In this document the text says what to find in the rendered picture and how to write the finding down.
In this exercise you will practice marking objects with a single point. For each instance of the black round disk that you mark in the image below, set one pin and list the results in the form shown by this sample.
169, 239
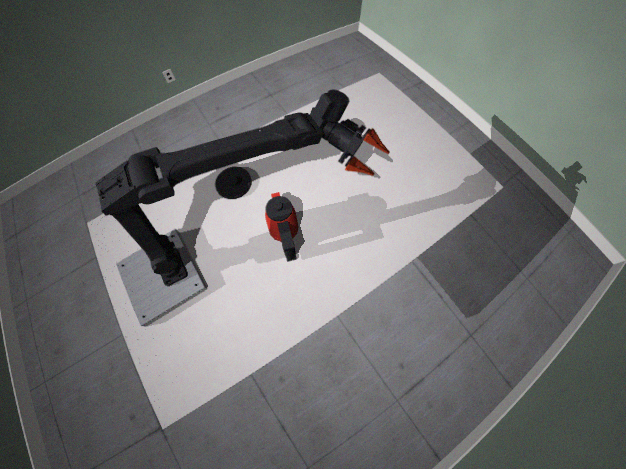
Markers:
233, 182

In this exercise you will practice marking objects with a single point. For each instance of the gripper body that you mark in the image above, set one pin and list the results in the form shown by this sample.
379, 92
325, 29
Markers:
347, 141

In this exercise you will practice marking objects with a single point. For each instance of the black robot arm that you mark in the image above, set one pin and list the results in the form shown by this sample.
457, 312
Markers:
120, 188

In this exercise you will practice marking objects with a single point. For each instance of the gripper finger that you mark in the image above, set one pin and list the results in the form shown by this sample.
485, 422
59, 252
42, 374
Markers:
361, 167
373, 139

